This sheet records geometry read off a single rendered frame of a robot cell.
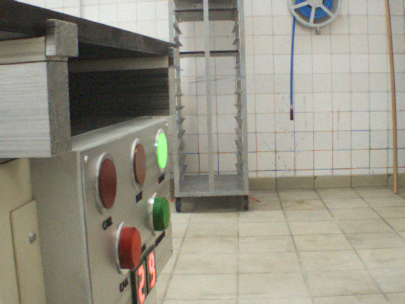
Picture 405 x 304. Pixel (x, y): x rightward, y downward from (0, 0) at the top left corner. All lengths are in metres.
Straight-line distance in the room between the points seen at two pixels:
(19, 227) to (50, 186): 0.03
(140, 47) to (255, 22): 3.87
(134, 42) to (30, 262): 0.20
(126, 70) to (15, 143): 0.29
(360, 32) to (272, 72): 0.76
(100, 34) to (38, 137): 0.11
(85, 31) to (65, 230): 0.12
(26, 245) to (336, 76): 4.11
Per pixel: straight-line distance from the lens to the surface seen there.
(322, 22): 4.33
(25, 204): 0.32
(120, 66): 0.57
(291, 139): 4.34
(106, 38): 0.38
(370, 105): 4.42
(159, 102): 0.56
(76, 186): 0.32
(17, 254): 0.31
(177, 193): 3.62
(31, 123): 0.28
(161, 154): 0.50
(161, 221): 0.48
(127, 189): 0.40
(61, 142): 0.29
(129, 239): 0.38
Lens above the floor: 0.88
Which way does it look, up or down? 7 degrees down
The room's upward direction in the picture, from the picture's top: 2 degrees counter-clockwise
